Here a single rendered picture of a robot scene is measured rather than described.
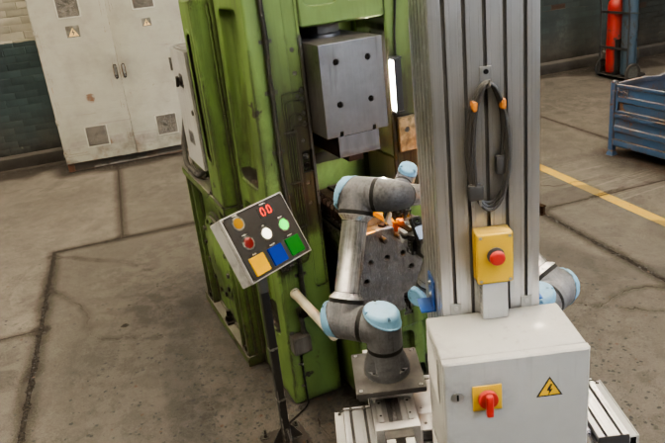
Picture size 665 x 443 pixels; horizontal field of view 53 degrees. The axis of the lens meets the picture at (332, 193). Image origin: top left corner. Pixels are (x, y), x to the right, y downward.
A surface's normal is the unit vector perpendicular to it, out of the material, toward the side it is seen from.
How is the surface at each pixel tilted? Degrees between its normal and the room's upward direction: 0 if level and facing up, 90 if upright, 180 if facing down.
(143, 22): 90
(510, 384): 90
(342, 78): 90
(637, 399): 0
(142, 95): 90
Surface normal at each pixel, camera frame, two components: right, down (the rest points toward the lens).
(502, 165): 0.05, 0.34
